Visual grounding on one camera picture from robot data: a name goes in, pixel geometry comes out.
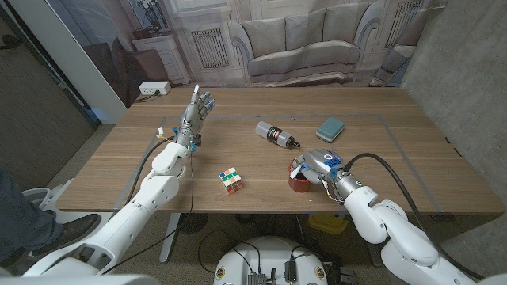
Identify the grey table leg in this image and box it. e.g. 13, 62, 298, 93
158, 212, 182, 264
358, 213, 384, 268

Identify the printed living room backdrop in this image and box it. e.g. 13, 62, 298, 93
45, 0, 448, 110

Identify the white paper towel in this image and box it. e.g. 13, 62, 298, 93
288, 161, 306, 181

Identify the person's leg in jeans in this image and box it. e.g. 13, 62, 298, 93
0, 165, 64, 264

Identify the white chair base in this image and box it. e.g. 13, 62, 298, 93
21, 178, 74, 222

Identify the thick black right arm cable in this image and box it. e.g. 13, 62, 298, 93
342, 152, 484, 280

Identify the black power strip cable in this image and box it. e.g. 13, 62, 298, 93
134, 90, 162, 103

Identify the grey bottle with black cap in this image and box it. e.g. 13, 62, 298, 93
255, 120, 301, 150

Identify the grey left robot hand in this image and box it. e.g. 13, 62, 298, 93
173, 84, 215, 150

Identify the white power strip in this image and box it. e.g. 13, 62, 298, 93
138, 80, 172, 96

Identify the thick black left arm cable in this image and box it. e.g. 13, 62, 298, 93
122, 135, 177, 207

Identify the red cup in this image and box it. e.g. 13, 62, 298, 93
288, 158, 314, 193

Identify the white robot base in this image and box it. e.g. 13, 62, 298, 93
213, 236, 329, 285

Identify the black round fan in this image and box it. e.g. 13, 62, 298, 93
177, 212, 209, 234

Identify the black floor cable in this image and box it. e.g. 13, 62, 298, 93
196, 228, 262, 275

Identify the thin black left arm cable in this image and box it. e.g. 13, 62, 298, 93
101, 150, 196, 275

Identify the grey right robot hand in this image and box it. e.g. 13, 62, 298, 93
292, 148, 349, 187

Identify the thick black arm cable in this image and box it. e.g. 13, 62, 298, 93
122, 135, 177, 207
342, 152, 484, 280

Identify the black shoe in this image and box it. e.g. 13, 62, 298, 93
10, 213, 102, 267

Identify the yellow object under table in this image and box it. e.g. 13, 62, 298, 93
307, 212, 349, 234

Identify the Rubik's cube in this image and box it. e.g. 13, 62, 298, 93
218, 166, 244, 196

